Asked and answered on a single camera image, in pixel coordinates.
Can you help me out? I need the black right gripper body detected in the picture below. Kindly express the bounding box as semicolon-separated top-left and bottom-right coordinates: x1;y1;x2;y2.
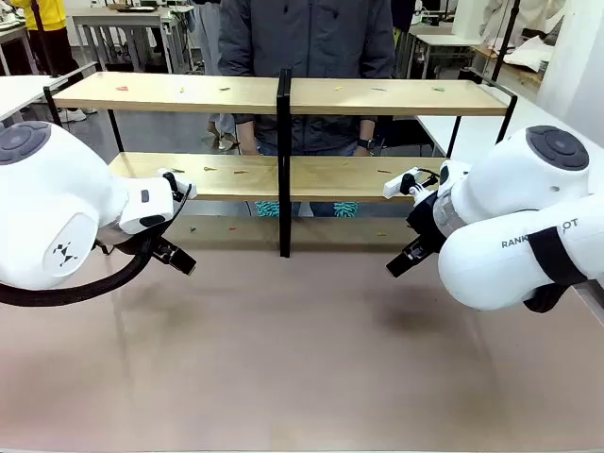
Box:
405;189;447;259

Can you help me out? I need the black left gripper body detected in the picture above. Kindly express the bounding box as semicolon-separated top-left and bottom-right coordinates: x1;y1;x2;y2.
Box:
139;231;173;261

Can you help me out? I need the grey-sleeved right forearm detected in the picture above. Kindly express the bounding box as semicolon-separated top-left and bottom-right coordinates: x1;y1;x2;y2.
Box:
234;112;259;138

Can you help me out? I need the white side table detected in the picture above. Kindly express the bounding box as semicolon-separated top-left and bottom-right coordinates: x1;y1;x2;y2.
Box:
414;96;604;159
0;74;70;122

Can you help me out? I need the white background table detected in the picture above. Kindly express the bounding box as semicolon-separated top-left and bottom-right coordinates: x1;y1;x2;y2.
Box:
409;21;478;80

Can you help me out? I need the white cloth pile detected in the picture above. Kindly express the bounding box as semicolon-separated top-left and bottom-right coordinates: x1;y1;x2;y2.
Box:
502;36;557;72

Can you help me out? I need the black stand pole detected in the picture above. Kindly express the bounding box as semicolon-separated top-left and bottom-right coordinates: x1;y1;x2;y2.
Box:
490;0;521;85
28;0;60;79

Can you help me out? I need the person torso grey jacket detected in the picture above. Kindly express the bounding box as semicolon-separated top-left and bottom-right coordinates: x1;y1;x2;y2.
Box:
217;0;396;157

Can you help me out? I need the white hanging garment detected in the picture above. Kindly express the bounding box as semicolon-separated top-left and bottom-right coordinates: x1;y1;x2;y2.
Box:
480;0;567;42

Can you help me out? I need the grey metal table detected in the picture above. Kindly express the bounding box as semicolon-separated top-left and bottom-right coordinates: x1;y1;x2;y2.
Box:
70;5;193;75

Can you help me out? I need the bystander in yellow shirt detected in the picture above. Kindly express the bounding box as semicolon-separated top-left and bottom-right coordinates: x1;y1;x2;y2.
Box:
8;0;80;76

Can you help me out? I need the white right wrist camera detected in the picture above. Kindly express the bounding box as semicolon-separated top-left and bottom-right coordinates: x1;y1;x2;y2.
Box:
382;172;422;200

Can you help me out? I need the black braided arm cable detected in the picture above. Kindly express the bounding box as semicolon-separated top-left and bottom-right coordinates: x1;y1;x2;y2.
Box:
0;182;193;308

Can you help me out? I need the black arm strap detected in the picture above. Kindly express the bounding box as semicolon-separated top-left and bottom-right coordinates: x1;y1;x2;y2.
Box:
523;226;591;313

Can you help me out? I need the wooden shelf black metal frame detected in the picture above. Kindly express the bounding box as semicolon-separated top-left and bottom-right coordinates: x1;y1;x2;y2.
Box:
42;68;519;259

